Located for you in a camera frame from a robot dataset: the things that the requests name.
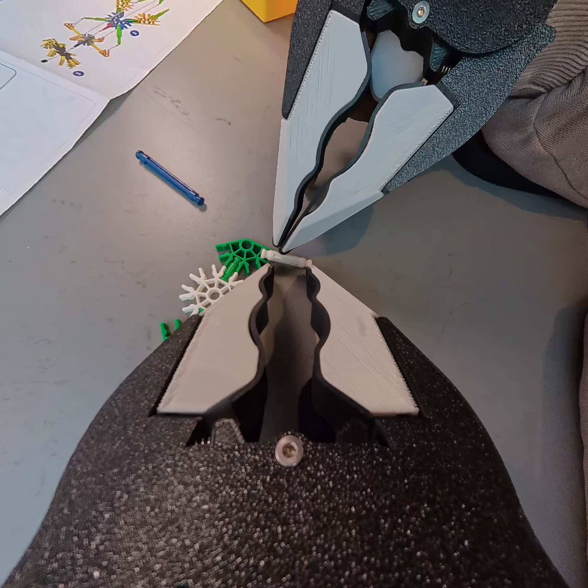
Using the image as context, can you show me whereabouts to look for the stacked yellow storage bins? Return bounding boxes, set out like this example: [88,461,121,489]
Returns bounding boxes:
[241,0,299,23]

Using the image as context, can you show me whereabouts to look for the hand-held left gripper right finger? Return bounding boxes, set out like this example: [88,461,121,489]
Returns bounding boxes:
[305,267,421,432]

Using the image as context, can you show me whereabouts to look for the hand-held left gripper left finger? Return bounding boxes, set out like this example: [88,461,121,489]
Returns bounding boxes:
[155,267,278,432]

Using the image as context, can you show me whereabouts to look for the person's right forearm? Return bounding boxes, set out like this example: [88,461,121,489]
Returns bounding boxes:
[483,32,588,208]

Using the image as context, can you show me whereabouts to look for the short white toy rod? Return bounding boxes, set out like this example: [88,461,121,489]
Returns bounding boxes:
[260,248,313,269]

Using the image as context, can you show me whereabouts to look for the white snowflake toy connector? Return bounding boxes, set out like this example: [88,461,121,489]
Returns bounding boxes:
[179,265,244,317]

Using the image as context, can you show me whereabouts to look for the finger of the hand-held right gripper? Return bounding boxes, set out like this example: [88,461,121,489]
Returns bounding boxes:
[272,9,373,242]
[281,83,456,253]

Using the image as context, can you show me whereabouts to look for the toy instruction poster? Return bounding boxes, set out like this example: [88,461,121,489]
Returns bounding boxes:
[0,0,224,217]

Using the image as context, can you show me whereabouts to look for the grey desk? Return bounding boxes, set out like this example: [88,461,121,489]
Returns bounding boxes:
[0,0,588,588]

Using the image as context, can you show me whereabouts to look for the blue toy rod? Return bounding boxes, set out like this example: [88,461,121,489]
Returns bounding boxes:
[135,151,205,207]

